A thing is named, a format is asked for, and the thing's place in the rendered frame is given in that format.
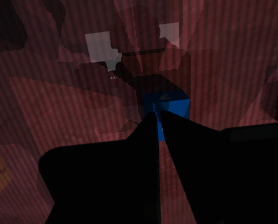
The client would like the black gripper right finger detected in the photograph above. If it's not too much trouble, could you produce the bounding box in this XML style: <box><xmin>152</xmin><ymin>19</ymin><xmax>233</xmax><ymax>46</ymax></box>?
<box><xmin>161</xmin><ymin>110</ymin><xmax>278</xmax><ymax>224</ymax></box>

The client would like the blue block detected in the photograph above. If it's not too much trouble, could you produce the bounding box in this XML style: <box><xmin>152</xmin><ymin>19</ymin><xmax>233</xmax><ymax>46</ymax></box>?
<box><xmin>142</xmin><ymin>90</ymin><xmax>190</xmax><ymax>141</ymax></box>

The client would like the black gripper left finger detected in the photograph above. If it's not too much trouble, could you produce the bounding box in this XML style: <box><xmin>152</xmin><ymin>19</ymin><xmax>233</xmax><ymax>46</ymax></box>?
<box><xmin>38</xmin><ymin>111</ymin><xmax>161</xmax><ymax>224</ymax></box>

